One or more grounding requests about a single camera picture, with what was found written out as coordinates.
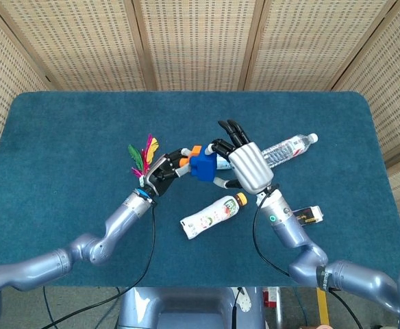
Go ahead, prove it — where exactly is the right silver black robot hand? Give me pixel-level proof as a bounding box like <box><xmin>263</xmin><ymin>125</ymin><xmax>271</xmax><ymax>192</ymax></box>
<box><xmin>210</xmin><ymin>119</ymin><xmax>275</xmax><ymax>195</ymax></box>

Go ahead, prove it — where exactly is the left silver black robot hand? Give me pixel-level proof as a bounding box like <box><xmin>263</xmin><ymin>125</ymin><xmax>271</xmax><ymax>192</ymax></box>
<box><xmin>141</xmin><ymin>147</ymin><xmax>191</xmax><ymax>198</ymax></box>

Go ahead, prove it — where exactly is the orange plastic block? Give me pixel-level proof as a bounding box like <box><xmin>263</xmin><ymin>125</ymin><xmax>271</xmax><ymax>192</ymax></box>
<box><xmin>179</xmin><ymin>145</ymin><xmax>203</xmax><ymax>167</ymax></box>

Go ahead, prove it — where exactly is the blue and orange toy block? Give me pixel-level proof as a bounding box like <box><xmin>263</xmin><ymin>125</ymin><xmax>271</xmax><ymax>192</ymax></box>
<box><xmin>189</xmin><ymin>145</ymin><xmax>219</xmax><ymax>184</ymax></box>

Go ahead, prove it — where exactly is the colourful feather shuttlecock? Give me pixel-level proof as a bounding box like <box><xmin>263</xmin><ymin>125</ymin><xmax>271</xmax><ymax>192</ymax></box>
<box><xmin>127</xmin><ymin>134</ymin><xmax>160</xmax><ymax>179</ymax></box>

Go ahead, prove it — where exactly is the light blue drink can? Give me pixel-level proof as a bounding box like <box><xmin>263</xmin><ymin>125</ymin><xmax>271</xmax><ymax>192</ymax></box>
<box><xmin>216</xmin><ymin>156</ymin><xmax>234</xmax><ymax>171</ymax></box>

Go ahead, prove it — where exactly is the clear water bottle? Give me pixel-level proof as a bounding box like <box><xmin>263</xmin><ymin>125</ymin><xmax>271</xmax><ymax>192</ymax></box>
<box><xmin>261</xmin><ymin>133</ymin><xmax>319</xmax><ymax>169</ymax></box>

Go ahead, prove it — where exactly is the white bottle orange cap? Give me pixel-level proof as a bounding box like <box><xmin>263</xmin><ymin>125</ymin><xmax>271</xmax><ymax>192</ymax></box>
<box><xmin>179</xmin><ymin>192</ymin><xmax>249</xmax><ymax>241</ymax></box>

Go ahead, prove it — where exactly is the blue table mat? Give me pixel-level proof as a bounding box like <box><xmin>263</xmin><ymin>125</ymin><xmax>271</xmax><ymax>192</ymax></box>
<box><xmin>0</xmin><ymin>90</ymin><xmax>400</xmax><ymax>288</ymax></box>

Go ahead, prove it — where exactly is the black drink carton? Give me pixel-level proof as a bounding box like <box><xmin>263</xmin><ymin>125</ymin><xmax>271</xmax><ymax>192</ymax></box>
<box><xmin>292</xmin><ymin>205</ymin><xmax>324</xmax><ymax>226</ymax></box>

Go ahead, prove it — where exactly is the red white box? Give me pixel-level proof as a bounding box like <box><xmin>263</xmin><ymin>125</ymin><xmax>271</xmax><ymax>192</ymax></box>
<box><xmin>262</xmin><ymin>287</ymin><xmax>282</xmax><ymax>308</ymax></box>

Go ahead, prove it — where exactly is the woven folding screen panel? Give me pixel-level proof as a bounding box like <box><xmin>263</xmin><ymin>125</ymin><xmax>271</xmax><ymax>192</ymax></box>
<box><xmin>333</xmin><ymin>0</ymin><xmax>400</xmax><ymax>167</ymax></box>
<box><xmin>133</xmin><ymin>0</ymin><xmax>266</xmax><ymax>92</ymax></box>
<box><xmin>0</xmin><ymin>0</ymin><xmax>155</xmax><ymax>92</ymax></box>
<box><xmin>243</xmin><ymin>0</ymin><xmax>400</xmax><ymax>92</ymax></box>
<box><xmin>0</xmin><ymin>0</ymin><xmax>52</xmax><ymax>156</ymax></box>

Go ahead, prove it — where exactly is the blue-grey robot torso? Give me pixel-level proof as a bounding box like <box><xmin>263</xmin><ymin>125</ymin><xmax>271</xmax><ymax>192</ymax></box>
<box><xmin>117</xmin><ymin>287</ymin><xmax>266</xmax><ymax>329</ymax></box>

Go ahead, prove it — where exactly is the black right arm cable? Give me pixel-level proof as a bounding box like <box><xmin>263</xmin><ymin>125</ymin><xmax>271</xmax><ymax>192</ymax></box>
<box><xmin>252</xmin><ymin>184</ymin><xmax>362</xmax><ymax>329</ymax></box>

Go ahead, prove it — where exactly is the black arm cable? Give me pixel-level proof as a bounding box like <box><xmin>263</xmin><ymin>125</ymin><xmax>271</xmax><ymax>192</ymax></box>
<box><xmin>32</xmin><ymin>200</ymin><xmax>157</xmax><ymax>329</ymax></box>
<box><xmin>252</xmin><ymin>184</ymin><xmax>362</xmax><ymax>329</ymax></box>

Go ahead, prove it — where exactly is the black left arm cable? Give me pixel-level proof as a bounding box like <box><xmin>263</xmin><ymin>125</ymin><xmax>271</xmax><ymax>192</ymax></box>
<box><xmin>32</xmin><ymin>200</ymin><xmax>157</xmax><ymax>329</ymax></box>

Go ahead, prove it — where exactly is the black torso cable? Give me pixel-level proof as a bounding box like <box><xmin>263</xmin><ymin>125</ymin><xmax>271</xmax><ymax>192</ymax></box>
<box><xmin>230</xmin><ymin>287</ymin><xmax>244</xmax><ymax>329</ymax></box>

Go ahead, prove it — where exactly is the yellow post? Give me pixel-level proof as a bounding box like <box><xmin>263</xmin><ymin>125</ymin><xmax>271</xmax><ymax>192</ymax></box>
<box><xmin>316</xmin><ymin>287</ymin><xmax>330</xmax><ymax>326</ymax></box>

